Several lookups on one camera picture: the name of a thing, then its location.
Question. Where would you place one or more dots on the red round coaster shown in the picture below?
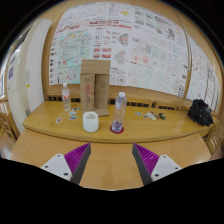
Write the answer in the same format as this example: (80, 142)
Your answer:
(116, 130)

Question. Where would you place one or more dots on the white rectangular card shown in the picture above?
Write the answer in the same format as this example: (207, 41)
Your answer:
(151, 116)

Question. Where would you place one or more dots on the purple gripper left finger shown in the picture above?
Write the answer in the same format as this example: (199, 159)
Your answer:
(70, 166)

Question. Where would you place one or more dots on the red label water bottle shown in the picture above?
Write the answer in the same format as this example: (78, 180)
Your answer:
(66, 97)

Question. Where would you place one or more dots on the clear plastic water bottle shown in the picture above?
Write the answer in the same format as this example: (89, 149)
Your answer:
(119, 110)

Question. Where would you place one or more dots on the large wall poster board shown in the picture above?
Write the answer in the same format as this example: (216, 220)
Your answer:
(145, 48)

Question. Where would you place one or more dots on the white door panel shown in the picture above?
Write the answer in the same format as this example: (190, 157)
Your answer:
(24, 78)

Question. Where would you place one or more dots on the right wall poster board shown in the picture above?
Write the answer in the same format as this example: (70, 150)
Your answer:
(204, 83)

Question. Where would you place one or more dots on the blue picture card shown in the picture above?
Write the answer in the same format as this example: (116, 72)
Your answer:
(72, 117)

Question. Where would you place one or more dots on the wooden chair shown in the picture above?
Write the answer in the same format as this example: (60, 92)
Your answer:
(215, 138)

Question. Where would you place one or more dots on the white ceramic cup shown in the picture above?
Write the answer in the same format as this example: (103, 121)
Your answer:
(90, 121)

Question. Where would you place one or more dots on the brown cardboard box stand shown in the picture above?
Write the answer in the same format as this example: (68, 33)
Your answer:
(94, 86)

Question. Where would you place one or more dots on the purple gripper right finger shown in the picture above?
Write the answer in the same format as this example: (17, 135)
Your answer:
(151, 166)

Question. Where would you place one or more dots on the grey pen-like stick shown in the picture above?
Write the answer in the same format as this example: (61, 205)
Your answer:
(155, 115)

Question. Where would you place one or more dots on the triangular red sticker card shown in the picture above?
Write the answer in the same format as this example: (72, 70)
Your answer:
(59, 120)

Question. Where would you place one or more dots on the small black device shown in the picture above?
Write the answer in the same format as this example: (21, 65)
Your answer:
(162, 116)

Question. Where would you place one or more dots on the black backpack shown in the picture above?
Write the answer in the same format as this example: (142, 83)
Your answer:
(200, 113)

